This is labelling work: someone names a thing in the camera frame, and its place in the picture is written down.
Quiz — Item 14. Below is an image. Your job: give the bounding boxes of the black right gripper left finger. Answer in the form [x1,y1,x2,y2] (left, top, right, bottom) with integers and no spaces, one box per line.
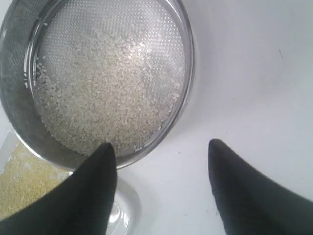
[0,143,117,235]

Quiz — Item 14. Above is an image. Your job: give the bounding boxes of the round steel mesh sieve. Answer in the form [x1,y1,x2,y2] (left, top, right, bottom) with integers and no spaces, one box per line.
[0,0,195,169]

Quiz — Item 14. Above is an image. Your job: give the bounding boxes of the white rectangular tray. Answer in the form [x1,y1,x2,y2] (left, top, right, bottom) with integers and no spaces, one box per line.
[0,131,141,235]

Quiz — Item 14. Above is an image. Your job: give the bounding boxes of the yellow grain mixture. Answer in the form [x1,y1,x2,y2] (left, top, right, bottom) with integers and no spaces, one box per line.
[0,144,71,220]

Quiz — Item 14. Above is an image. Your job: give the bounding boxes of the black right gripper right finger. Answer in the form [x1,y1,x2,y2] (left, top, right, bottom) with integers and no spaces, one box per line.
[208,139,313,235]

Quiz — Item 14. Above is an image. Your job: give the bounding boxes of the white rice grains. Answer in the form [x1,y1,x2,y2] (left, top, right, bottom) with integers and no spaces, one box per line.
[34,31,184,155]

